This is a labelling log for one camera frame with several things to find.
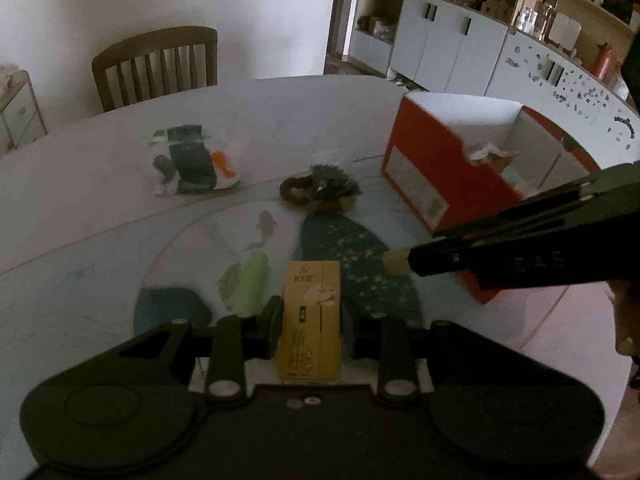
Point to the white patterned pouch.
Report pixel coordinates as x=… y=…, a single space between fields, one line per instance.
x=194 y=159

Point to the round fish pattern mat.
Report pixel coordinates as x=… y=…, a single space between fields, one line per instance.
x=194 y=276

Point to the silver foil snack bag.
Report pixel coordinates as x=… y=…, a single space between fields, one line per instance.
x=488 y=153

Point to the wooden chair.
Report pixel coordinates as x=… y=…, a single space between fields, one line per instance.
x=154 y=64

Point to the white cabinet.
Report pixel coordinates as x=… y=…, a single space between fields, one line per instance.
x=443 y=47

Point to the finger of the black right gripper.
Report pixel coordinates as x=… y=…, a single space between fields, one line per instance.
x=461 y=248

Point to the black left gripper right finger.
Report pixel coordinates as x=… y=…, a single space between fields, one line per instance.
x=355 y=330

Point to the pale green soap bar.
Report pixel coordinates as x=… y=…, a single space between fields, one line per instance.
x=395 y=262

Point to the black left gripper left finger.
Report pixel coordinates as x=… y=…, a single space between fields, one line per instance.
x=269 y=328

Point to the yellow cardboard box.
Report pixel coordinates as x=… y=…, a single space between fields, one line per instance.
x=310 y=348

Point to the orange cardboard storage box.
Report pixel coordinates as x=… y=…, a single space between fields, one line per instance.
x=425 y=163

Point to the right hand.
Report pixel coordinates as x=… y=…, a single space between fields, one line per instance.
x=626 y=304

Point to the dark fluffy scrunchie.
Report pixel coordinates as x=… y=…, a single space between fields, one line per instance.
x=327 y=189

